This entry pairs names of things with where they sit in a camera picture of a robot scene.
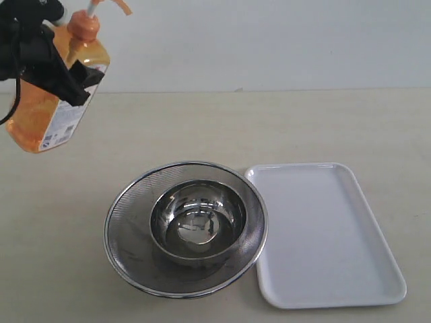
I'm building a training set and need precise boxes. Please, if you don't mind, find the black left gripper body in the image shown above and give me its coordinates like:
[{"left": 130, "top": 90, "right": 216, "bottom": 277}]
[{"left": 18, "top": 23, "right": 59, "bottom": 87}]

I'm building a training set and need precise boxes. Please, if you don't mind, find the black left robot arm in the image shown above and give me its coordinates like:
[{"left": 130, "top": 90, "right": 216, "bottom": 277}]
[{"left": 1, "top": 20, "right": 104, "bottom": 106}]

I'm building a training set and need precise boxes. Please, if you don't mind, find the small stainless steel bowl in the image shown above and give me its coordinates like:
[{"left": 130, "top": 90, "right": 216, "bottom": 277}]
[{"left": 150, "top": 180, "right": 247, "bottom": 267}]

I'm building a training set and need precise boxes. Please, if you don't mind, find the steel mesh strainer basket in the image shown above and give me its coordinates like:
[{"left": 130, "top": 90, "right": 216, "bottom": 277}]
[{"left": 104, "top": 161, "right": 269, "bottom": 299}]

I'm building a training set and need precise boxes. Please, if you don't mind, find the white plastic tray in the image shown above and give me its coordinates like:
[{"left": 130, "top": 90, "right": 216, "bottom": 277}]
[{"left": 245, "top": 162, "right": 407, "bottom": 310}]

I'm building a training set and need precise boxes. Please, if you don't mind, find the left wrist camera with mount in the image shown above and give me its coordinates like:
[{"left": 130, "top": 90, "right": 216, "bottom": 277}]
[{"left": 1, "top": 0, "right": 67, "bottom": 26}]

